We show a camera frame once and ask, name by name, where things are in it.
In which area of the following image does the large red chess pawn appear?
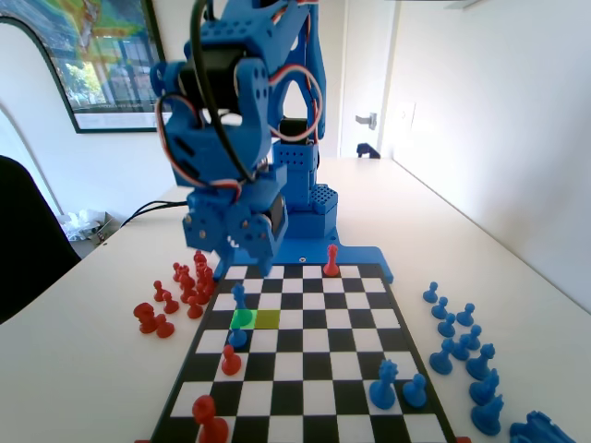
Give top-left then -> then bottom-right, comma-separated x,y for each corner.
190,394 -> 230,443

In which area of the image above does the black and white chessboard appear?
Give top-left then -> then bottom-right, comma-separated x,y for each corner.
150,262 -> 459,443

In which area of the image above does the large blue chess piece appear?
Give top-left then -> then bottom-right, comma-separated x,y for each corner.
468,367 -> 501,408
470,394 -> 506,437
465,342 -> 497,382

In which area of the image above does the red chess king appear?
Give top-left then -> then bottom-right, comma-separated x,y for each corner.
322,244 -> 341,279

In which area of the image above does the large red chess piece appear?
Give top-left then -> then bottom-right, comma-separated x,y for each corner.
133,302 -> 157,336

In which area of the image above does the small cardboard box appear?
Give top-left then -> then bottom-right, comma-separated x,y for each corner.
93,210 -> 117,244

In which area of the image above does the white door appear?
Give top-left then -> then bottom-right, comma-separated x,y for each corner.
339,0 -> 399,160

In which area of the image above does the red white servo wire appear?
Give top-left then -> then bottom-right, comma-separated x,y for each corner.
154,90 -> 245,205
266,63 -> 325,143

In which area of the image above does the blue chess queen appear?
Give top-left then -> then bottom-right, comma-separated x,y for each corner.
368,359 -> 400,412

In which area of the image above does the blue arm base plate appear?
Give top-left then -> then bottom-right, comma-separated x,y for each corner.
215,229 -> 396,285

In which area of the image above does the tall blue chess piece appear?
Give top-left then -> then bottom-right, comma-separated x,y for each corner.
229,281 -> 255,329

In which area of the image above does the black chair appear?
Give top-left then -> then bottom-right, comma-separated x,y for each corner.
0,154 -> 83,325

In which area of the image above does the crumpled white plastic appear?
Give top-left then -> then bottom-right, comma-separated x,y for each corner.
61,209 -> 102,242

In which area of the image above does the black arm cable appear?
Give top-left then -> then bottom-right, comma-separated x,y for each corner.
188,0 -> 259,185

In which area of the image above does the black framed poster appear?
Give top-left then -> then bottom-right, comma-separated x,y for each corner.
0,0 -> 183,136

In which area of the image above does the black table cable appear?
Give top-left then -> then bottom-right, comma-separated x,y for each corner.
138,203 -> 190,219
120,198 -> 190,229

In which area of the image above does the blue lying chess piece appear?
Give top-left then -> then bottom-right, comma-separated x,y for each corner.
508,410 -> 579,443

